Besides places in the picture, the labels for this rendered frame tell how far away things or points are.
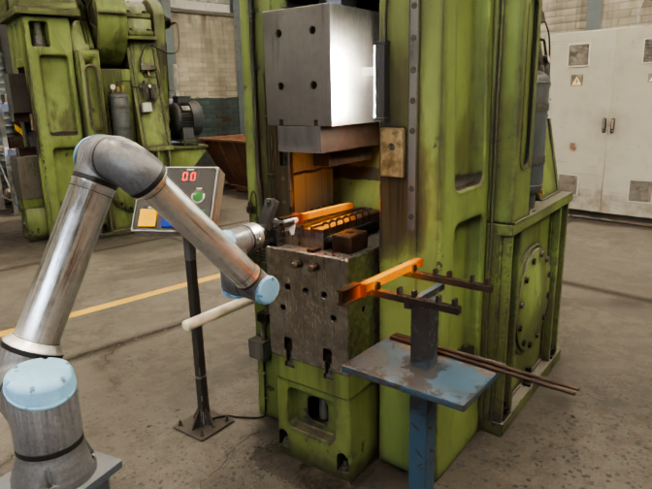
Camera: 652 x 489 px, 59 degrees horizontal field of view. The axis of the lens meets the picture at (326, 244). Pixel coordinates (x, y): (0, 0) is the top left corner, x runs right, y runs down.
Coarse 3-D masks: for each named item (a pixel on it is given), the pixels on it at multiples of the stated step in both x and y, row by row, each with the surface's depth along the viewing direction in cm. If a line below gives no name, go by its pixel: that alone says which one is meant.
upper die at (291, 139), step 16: (288, 128) 210; (304, 128) 206; (320, 128) 202; (336, 128) 209; (352, 128) 218; (368, 128) 227; (288, 144) 212; (304, 144) 208; (320, 144) 203; (336, 144) 211; (352, 144) 219; (368, 144) 228
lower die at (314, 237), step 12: (324, 216) 235; (360, 216) 232; (372, 216) 238; (300, 228) 217; (312, 228) 214; (324, 228) 213; (348, 228) 225; (372, 228) 239; (288, 240) 222; (300, 240) 219; (312, 240) 215; (324, 240) 213
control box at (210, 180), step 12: (168, 168) 237; (180, 168) 236; (192, 168) 235; (204, 168) 234; (216, 168) 233; (180, 180) 234; (192, 180) 233; (204, 180) 232; (216, 180) 231; (192, 192) 232; (204, 192) 231; (216, 192) 231; (144, 204) 234; (204, 204) 229; (216, 204) 232; (216, 216) 232; (132, 228) 232; (144, 228) 231; (156, 228) 230; (168, 228) 229
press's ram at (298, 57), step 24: (264, 24) 207; (288, 24) 200; (312, 24) 194; (336, 24) 193; (360, 24) 204; (264, 48) 209; (288, 48) 202; (312, 48) 196; (336, 48) 195; (360, 48) 206; (288, 72) 205; (312, 72) 199; (336, 72) 197; (360, 72) 208; (288, 96) 207; (312, 96) 201; (336, 96) 198; (360, 96) 210; (288, 120) 210; (312, 120) 203; (336, 120) 200; (360, 120) 212
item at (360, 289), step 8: (400, 264) 181; (408, 264) 180; (416, 264) 183; (384, 272) 173; (392, 272) 173; (400, 272) 176; (368, 280) 165; (376, 280) 166; (384, 280) 169; (344, 288) 156; (352, 288) 157; (360, 288) 160; (368, 288) 163; (344, 296) 156; (352, 296) 159; (360, 296) 161; (344, 304) 155
